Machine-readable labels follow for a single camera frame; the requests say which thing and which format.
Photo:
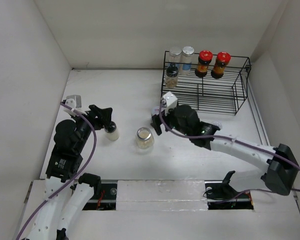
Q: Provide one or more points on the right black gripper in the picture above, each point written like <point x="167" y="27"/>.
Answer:
<point x="155" y="123"/>

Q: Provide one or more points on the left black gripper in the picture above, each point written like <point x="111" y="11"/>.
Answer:
<point x="99" y="116"/>

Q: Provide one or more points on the glass jar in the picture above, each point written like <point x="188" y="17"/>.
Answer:
<point x="144" y="140"/>

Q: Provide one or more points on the black cap white bottle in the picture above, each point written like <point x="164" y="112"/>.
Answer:
<point x="111" y="131"/>

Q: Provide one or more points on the black cap beige bottle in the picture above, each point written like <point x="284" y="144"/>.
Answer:
<point x="171" y="76"/>

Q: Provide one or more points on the silver lid spice shaker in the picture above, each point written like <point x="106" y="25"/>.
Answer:
<point x="174" y="56"/>

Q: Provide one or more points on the red lid sauce jar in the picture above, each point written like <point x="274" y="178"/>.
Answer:
<point x="222" y="60"/>
<point x="204" y="59"/>

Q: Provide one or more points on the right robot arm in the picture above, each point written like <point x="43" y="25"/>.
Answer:
<point x="277" y="167"/>

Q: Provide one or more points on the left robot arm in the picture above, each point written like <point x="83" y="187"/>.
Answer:
<point x="67" y="188"/>

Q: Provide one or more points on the white lid dark jar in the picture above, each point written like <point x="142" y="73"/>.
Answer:
<point x="155" y="110"/>

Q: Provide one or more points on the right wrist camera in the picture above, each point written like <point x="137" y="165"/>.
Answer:
<point x="169" y="101"/>

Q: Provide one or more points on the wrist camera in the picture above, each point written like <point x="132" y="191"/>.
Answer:
<point x="73" y="101"/>
<point x="169" y="101"/>

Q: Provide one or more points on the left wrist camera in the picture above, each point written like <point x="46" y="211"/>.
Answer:
<point x="73" y="101"/>

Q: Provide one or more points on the black wire rack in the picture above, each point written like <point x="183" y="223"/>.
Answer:
<point x="225" y="95"/>

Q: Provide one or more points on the metal mounting rail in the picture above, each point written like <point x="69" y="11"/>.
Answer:
<point x="106" y="200"/>

